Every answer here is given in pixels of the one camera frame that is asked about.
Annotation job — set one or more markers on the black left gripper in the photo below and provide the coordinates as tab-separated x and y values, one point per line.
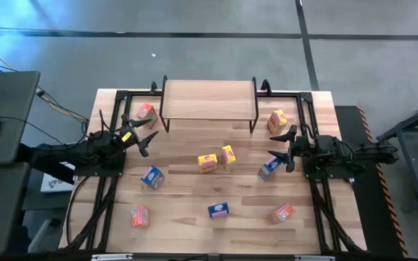
125	137

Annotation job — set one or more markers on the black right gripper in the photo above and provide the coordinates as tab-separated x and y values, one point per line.
307	150

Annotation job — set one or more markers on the orange cereal box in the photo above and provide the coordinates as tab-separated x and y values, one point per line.
281	213
147	114
140	216

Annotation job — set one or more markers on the blue Frosted Flakes cereal box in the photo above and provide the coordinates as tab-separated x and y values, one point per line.
152	177
270	167
218	210

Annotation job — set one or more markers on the yellow Corn Pops cereal box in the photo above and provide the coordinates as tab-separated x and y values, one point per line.
277	121
228	156
207	163

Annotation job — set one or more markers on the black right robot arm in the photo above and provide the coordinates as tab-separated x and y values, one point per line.
339	152

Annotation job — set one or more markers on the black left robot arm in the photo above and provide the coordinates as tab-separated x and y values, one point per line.
85	152

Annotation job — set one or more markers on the black mat with hazard stripe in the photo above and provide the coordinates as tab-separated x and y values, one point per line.
365	203

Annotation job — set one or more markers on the black metal bar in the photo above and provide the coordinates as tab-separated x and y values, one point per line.
49	172

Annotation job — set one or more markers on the white printed box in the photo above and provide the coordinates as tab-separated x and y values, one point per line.
54	185

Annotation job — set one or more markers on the grey desk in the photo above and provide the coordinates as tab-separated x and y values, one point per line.
9	101
9	188

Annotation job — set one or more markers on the grey metal leg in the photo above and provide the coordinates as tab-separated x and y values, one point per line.
44	233

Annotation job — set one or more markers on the black frame clamp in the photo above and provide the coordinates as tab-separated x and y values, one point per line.
266	86
153	88

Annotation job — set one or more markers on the black aluminium table frame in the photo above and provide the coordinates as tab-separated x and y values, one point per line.
306	96

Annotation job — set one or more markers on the wooden shelf with black frame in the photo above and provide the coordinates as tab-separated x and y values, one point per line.
209	99

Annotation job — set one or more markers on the silver metal bracket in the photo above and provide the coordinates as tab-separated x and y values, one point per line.
111	257
314	258

